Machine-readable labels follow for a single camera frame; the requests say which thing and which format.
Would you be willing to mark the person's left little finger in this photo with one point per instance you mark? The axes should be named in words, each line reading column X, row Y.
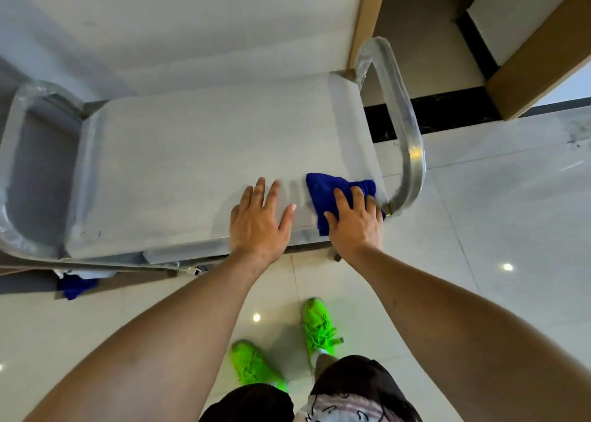
column 234, row 213

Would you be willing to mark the person's right middle finger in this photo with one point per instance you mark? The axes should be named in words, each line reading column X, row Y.
column 357, row 200

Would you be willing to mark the wide wooden door frame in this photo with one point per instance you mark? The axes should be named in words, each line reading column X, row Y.
column 540, row 62

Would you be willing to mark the white cloth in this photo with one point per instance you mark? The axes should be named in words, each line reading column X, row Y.
column 90, row 274

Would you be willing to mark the narrow wooden door frame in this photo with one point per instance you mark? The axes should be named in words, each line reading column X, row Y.
column 369, row 15

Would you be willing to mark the person's left forearm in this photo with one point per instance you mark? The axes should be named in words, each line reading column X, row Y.
column 161, row 343

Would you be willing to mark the green left sneaker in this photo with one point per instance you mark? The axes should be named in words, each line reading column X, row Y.
column 251, row 364

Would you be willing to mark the green sneaker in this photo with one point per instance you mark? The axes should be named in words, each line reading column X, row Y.
column 317, row 325
column 251, row 364

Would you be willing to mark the white sock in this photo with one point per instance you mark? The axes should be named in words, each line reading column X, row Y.
column 319, row 356

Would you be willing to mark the black stone threshold strip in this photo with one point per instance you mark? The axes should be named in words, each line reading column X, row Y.
column 443, row 110

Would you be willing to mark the blue cleaning cloth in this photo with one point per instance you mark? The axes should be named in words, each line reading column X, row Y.
column 323, row 191
column 74, row 287

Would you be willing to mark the person's left hand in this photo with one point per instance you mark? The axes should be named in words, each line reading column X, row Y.
column 256, row 230

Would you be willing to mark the person's left thumb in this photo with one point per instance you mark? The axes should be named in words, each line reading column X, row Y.
column 287, row 216

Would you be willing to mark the stainless steel cart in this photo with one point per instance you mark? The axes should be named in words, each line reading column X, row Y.
column 184, row 158

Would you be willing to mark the person's right little finger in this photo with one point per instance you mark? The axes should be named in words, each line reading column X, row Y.
column 380, row 216

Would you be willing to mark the person's right thumb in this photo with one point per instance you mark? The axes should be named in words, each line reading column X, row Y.
column 331, row 221

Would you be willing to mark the person's right forearm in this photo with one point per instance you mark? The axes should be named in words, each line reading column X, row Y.
column 461, row 334

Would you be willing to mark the green right sneaker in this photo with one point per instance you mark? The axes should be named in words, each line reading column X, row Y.
column 317, row 325

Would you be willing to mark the black shorts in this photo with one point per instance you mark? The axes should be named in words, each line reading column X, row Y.
column 355, row 375

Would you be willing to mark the white printed shirt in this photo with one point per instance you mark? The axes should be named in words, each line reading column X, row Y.
column 337, row 410

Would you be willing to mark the person's right hand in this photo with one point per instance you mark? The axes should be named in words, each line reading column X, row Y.
column 358, row 230

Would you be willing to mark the person's left middle finger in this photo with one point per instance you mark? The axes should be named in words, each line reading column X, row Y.
column 258, row 192

